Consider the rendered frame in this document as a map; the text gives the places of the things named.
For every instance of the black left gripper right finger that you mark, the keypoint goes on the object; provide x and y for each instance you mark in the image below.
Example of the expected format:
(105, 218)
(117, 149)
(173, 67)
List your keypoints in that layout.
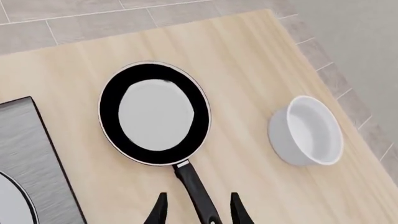
(238, 211)

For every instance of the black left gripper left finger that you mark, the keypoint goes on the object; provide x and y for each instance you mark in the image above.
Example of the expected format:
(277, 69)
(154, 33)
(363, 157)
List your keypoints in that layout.
(159, 210)

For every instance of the white round bowl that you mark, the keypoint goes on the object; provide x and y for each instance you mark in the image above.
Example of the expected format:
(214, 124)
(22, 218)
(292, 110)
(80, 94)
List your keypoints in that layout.
(306, 134)

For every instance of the black frying pan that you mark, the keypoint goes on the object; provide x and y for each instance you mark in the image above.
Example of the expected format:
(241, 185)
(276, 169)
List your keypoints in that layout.
(155, 112)

